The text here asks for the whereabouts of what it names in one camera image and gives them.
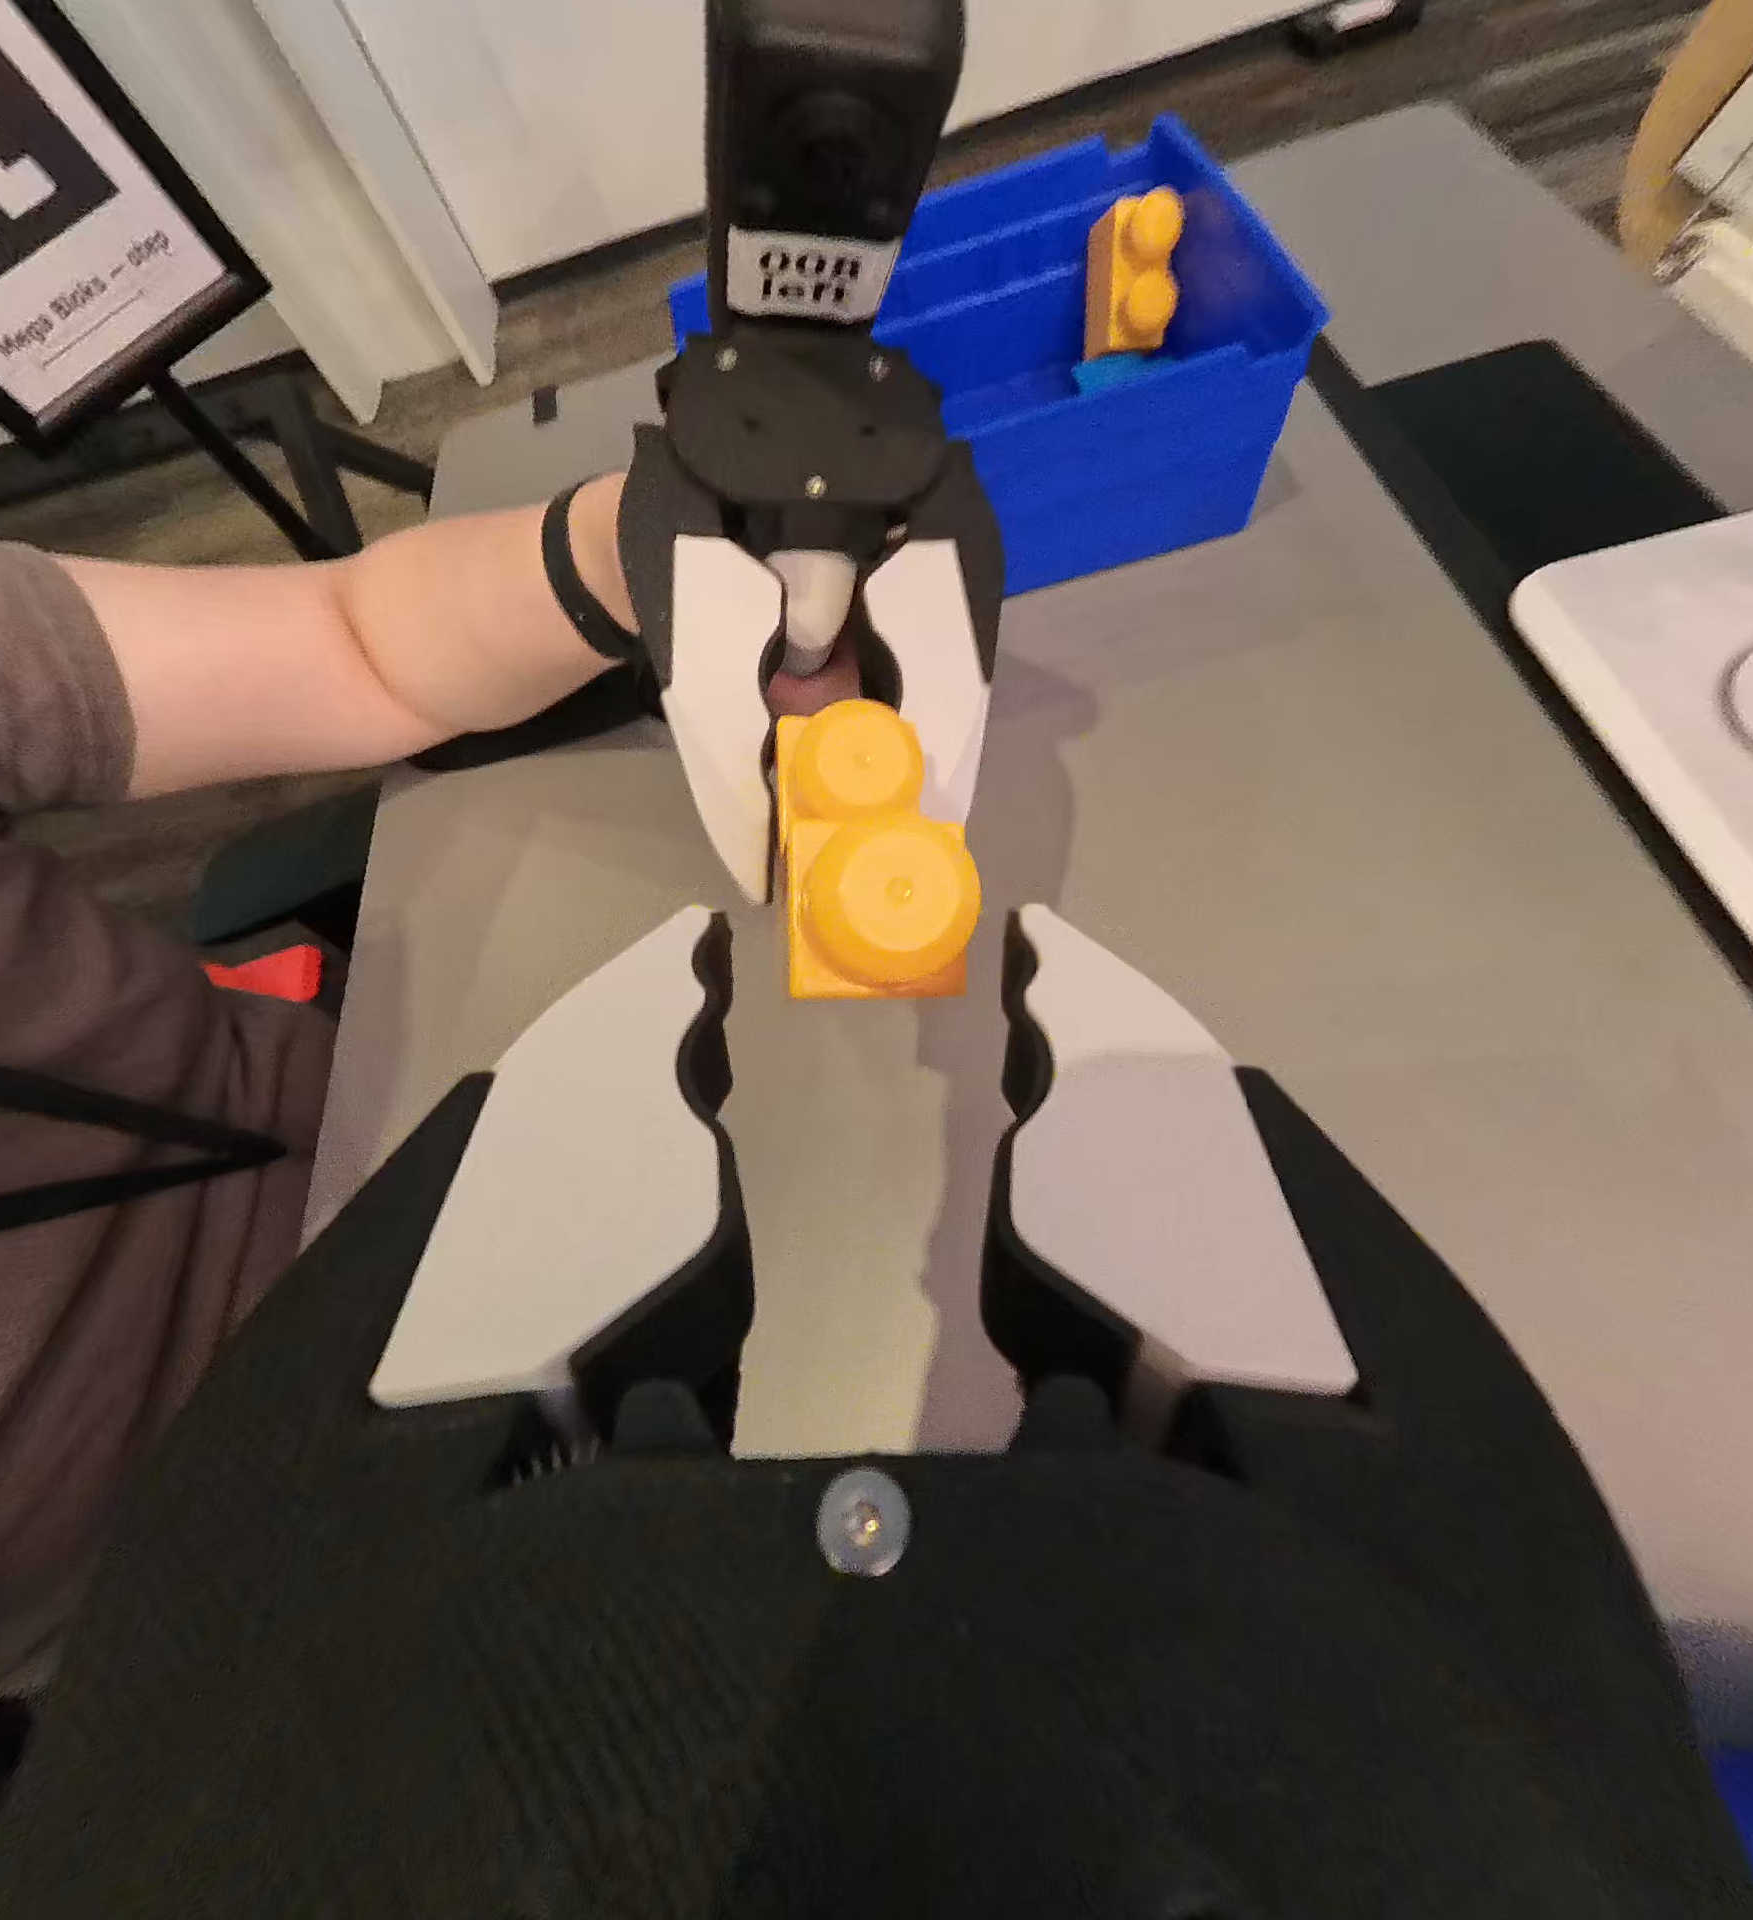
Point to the blue mega block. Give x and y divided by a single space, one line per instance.
1111 371

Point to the black sign stand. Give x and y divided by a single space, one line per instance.
278 449

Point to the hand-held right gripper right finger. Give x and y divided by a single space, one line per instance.
1160 1214

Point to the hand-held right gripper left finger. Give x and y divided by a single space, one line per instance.
561 1201

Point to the person's left hand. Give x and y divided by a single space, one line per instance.
601 554

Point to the red fabric piece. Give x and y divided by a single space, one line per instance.
270 977

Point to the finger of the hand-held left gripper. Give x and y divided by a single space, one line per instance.
944 661
717 691

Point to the black wristband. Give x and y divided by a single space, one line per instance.
565 570

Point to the framed tag sign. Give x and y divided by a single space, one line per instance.
51 226

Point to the black floor device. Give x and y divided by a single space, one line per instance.
1356 27

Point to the wooden instruction board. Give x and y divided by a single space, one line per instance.
1717 119

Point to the white stand base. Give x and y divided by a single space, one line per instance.
1640 675

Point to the black office chair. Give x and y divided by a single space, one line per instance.
290 871

